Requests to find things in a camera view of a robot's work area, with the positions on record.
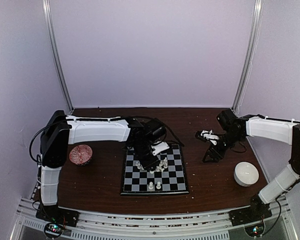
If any aluminium frame post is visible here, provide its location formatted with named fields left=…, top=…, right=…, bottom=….
left=232, top=0, right=264, bottom=114
left=42, top=0, right=74, bottom=112

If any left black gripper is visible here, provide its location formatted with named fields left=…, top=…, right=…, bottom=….
left=131, top=140, right=160, bottom=171

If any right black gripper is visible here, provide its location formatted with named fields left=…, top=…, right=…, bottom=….
left=202, top=130, right=244, bottom=163

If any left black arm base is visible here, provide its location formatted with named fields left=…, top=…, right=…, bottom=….
left=35, top=204, right=79, bottom=239

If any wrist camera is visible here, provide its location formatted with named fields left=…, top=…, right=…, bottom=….
left=151, top=142, right=170, bottom=156
left=195, top=130, right=220, bottom=145

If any right aluminium frame post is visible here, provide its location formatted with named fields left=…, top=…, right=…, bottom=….
left=232, top=0, right=264, bottom=114

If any fallen white chess piece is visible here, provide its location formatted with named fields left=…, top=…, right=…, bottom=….
left=155, top=166, right=165, bottom=173

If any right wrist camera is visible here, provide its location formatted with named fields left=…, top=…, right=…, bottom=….
left=195, top=130, right=220, bottom=145

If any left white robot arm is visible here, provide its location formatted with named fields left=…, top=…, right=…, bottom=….
left=38, top=110, right=169, bottom=222

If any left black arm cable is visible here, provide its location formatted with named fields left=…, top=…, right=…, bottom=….
left=29, top=124, right=53, bottom=165

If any left aluminium frame post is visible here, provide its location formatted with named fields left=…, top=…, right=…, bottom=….
left=42, top=0, right=74, bottom=112

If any red patterned bowl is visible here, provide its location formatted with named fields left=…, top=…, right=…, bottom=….
left=69, top=144, right=93, bottom=167

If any white bowl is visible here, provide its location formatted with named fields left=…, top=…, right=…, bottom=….
left=233, top=161, right=259, bottom=187

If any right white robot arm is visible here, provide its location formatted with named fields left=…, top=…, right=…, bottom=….
left=195, top=109, right=300, bottom=221

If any black grey chessboard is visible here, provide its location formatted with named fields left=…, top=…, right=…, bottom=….
left=120, top=142, right=189, bottom=196

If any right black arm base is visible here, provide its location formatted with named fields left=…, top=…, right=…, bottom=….
left=229, top=202, right=272, bottom=238

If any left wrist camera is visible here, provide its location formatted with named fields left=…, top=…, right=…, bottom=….
left=151, top=142, right=170, bottom=156

